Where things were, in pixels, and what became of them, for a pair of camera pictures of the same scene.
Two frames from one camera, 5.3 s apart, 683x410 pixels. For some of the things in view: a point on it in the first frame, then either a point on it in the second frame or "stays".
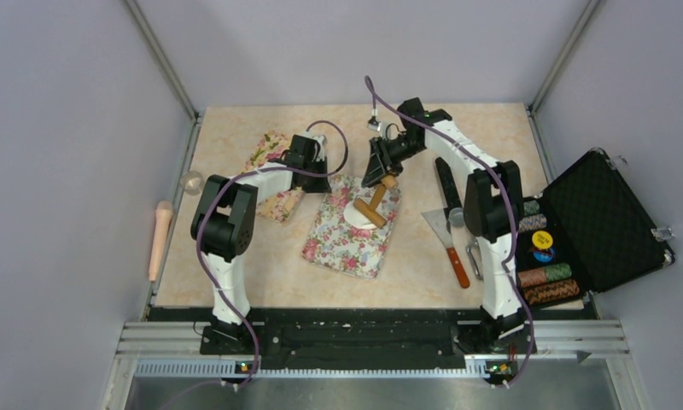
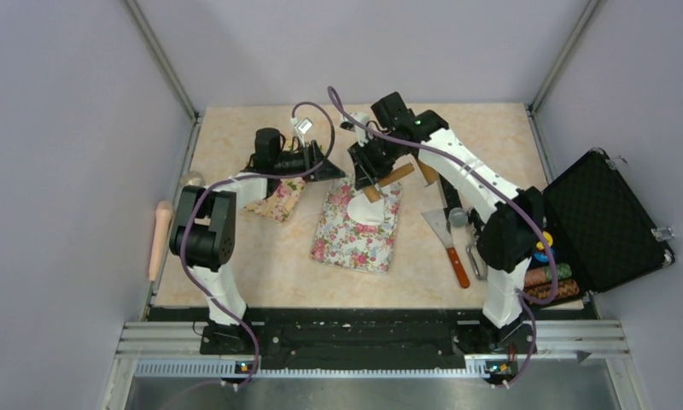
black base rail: (306, 336) stays
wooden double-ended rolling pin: (370, 211) → (426, 171)
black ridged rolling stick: (450, 186) stays
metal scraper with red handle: (437, 220) stays
